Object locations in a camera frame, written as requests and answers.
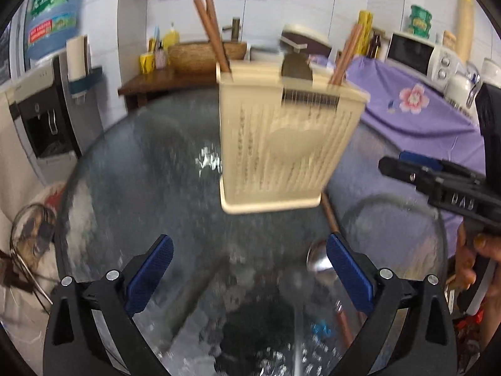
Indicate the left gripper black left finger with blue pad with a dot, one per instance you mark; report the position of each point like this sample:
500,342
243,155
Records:
72,344

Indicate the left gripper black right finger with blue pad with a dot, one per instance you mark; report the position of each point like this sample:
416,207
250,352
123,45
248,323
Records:
426,344

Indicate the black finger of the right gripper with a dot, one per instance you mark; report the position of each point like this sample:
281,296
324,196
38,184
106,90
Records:
448,186

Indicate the wooden handled spoon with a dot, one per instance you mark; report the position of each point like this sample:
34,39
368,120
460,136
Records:
295,66

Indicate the person's right hand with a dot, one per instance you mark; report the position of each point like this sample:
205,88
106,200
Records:
490,247

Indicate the white kettle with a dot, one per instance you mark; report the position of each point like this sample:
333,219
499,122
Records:
462,88

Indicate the white microwave oven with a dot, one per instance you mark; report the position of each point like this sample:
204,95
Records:
434,64

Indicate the stack of paper cups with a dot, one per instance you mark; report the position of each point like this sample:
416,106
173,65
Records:
465,29

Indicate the purple floral cloth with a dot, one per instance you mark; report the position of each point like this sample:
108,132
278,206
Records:
403,114

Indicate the green stacked bowls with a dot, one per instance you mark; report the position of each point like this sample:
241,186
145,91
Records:
419,22

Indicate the yellow roll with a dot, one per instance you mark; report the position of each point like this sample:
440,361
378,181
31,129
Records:
365,19

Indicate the brown chopstick right in basket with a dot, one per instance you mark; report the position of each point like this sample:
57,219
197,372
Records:
346,55

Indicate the cream plastic utensil basket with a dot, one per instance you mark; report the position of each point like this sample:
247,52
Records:
281,138

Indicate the round glass table top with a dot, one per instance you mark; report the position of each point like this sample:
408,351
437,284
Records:
237,298

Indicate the brown rice cooker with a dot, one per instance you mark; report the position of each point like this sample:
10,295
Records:
307,40

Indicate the white water dispenser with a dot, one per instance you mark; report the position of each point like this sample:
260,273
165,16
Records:
58,128

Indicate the bronze faucet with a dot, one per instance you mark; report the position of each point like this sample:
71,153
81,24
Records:
234,29

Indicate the dark wooden counter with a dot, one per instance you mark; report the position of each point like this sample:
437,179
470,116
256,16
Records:
142,88

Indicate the white paper cup stack holder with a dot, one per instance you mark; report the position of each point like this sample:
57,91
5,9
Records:
81,75

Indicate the woven brown basin sink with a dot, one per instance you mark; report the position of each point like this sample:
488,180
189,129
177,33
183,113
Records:
199,57

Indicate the yellow mug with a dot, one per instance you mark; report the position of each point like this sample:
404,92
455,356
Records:
147,63

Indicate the yellow soap bottle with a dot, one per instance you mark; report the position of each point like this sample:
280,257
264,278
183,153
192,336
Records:
172,37

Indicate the blue water jug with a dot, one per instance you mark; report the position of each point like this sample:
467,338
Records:
50,24

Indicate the steel spoon red handle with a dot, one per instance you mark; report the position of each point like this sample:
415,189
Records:
319,264

